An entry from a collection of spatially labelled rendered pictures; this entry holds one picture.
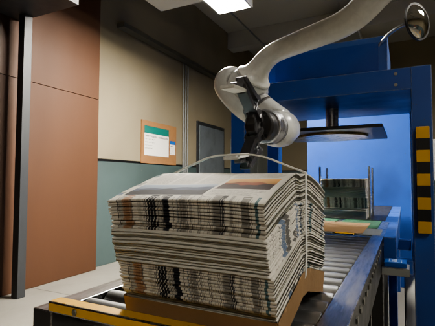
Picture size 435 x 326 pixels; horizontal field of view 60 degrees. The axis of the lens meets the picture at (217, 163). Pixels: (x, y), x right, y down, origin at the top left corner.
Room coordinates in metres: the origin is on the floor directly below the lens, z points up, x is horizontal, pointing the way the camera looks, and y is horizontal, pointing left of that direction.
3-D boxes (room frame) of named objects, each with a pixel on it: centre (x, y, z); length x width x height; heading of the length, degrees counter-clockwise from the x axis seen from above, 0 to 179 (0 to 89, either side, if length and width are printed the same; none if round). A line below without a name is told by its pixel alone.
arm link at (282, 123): (0.96, -0.13, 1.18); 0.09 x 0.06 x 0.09; 63
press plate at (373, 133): (2.12, -0.65, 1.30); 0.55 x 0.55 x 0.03; 64
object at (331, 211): (2.63, -0.90, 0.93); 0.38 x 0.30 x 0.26; 154
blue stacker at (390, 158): (4.53, -1.90, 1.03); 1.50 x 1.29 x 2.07; 154
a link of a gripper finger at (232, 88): (0.77, -0.03, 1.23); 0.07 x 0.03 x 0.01; 153
